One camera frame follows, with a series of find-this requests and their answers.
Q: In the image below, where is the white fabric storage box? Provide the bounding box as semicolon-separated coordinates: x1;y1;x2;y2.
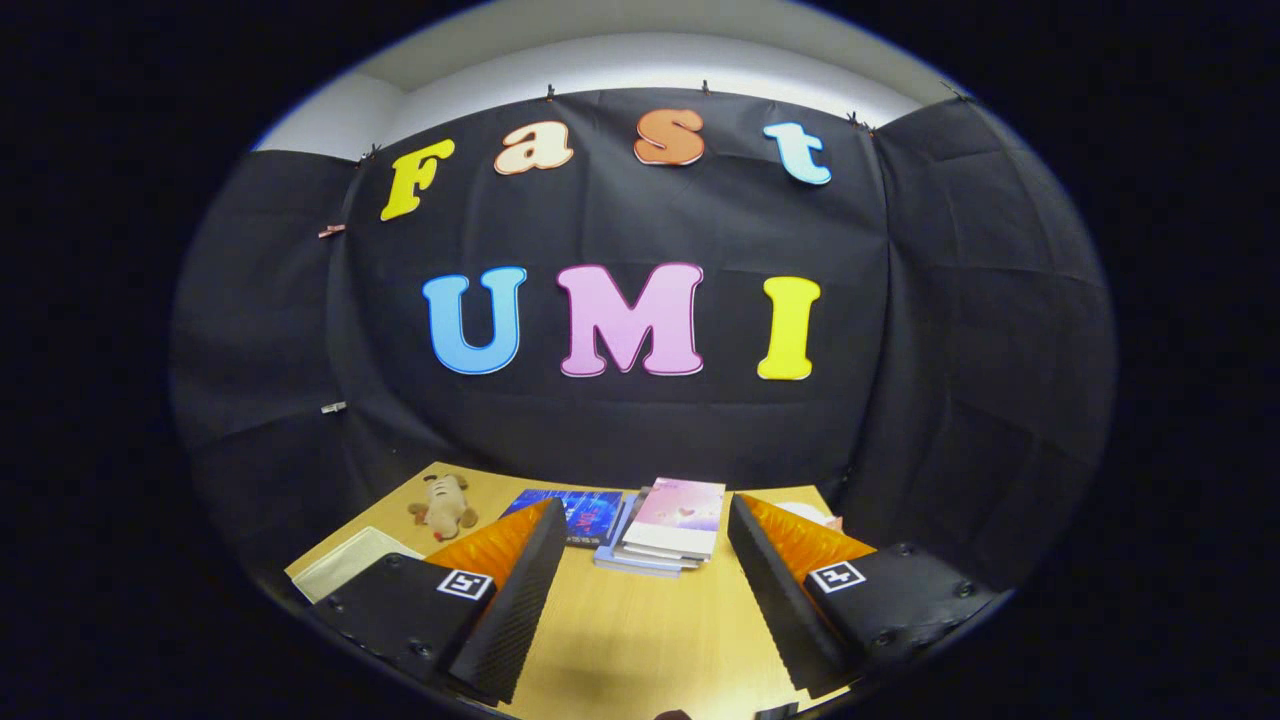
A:
290;527;426;605

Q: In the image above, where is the beige plush dog toy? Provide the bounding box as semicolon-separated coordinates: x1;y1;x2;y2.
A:
407;473;479;542

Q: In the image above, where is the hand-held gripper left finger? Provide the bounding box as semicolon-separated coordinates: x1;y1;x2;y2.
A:
313;497;569;706

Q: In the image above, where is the blue cover book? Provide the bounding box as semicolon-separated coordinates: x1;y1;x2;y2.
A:
500;488;626;549

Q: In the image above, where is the pale blue book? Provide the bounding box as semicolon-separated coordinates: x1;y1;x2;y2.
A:
594;500;683;579

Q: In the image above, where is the pink cover book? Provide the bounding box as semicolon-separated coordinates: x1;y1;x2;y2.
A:
620;477;727;561

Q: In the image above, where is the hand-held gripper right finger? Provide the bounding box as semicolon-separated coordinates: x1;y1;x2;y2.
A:
727;494;1002;700

